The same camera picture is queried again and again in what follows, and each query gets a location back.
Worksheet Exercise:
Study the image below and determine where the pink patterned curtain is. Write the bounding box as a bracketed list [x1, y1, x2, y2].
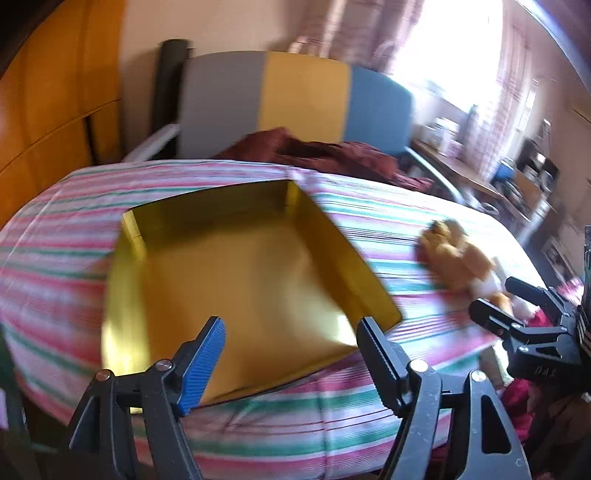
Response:
[480, 28, 536, 148]
[288, 0, 426, 70]

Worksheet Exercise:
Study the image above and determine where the red cloth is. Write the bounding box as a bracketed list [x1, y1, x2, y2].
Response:
[502, 378, 546, 441]

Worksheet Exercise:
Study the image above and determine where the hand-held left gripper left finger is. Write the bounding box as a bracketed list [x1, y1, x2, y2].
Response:
[68, 316, 227, 480]

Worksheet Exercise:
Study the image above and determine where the grey yellow blue chair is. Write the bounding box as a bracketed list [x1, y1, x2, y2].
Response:
[122, 51, 467, 206]

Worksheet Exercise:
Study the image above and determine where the large white carton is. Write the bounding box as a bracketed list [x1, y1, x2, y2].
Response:
[425, 117, 462, 155]

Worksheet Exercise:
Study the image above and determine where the window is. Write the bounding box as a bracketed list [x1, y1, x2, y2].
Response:
[397, 0, 504, 93]

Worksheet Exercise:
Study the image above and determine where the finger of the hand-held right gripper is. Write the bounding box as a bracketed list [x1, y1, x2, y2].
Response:
[505, 276, 570, 320]
[469, 298, 532, 343]

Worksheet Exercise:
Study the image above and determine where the wooden wardrobe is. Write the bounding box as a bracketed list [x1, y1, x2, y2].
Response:
[0, 0, 125, 222]

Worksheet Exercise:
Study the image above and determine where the dark red garment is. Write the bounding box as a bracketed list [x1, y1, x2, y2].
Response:
[215, 128, 435, 192]

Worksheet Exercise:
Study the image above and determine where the brown plush toy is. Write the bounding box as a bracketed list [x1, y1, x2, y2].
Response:
[416, 219, 532, 319]

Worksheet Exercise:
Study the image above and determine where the wooden side desk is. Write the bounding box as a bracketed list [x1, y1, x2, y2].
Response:
[413, 138, 504, 204]

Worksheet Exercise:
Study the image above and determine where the striped tablecloth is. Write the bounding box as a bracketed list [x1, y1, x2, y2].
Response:
[0, 159, 546, 474]

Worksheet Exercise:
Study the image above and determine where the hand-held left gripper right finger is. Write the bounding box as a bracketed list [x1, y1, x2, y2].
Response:
[356, 316, 534, 480]

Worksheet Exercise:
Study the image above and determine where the black rolled mat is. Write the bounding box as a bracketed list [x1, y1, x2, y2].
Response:
[154, 39, 191, 160]

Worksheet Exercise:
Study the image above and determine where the gold tin box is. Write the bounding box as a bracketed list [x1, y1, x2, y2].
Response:
[100, 180, 403, 407]

